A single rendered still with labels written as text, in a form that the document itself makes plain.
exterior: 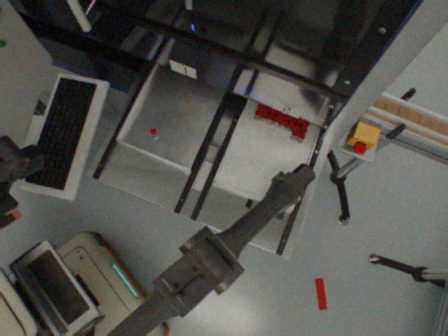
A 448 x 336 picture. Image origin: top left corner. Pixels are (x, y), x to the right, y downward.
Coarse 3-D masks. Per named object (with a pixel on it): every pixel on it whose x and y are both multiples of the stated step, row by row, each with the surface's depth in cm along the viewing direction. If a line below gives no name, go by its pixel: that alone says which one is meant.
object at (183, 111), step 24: (168, 72) 139; (144, 96) 136; (168, 96) 137; (192, 96) 137; (216, 96) 137; (144, 120) 134; (168, 120) 134; (192, 120) 135; (144, 144) 132; (168, 144) 132; (192, 144) 132; (192, 168) 131
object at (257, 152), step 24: (240, 120) 134; (240, 144) 133; (264, 144) 133; (288, 144) 134; (312, 144) 134; (240, 168) 131; (264, 168) 131; (288, 168) 131; (240, 192) 129; (264, 192) 129
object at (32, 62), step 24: (0, 0) 110; (0, 24) 112; (24, 24) 124; (0, 48) 115; (24, 48) 127; (0, 72) 117; (24, 72) 130; (48, 72) 145; (0, 96) 120; (24, 96) 133; (0, 120) 122; (24, 120) 136
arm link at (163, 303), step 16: (192, 256) 67; (208, 256) 69; (176, 272) 65; (192, 272) 66; (208, 272) 67; (224, 272) 68; (160, 288) 64; (176, 288) 66; (192, 288) 64; (208, 288) 65; (144, 304) 67; (160, 304) 65; (176, 304) 63; (192, 304) 63; (128, 320) 69; (144, 320) 67; (160, 320) 66
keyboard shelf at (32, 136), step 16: (80, 80) 145; (96, 80) 146; (96, 96) 144; (96, 112) 142; (32, 128) 141; (96, 128) 143; (80, 144) 139; (80, 160) 138; (80, 176) 137; (48, 192) 135; (64, 192) 135
